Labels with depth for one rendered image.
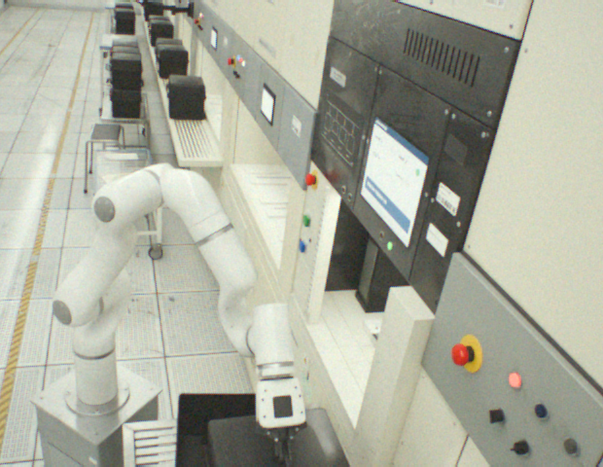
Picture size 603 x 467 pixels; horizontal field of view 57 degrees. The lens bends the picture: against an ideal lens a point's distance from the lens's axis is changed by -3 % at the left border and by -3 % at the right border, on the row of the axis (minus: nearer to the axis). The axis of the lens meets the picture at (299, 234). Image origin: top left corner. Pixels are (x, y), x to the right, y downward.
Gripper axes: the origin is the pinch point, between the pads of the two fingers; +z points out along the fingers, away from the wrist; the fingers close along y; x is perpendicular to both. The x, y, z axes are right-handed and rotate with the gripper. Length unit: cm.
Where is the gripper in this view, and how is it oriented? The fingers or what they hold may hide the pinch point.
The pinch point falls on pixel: (283, 450)
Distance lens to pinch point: 129.1
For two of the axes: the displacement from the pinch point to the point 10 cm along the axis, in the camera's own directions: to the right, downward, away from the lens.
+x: -2.9, 2.8, 9.2
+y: 9.5, -0.2, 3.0
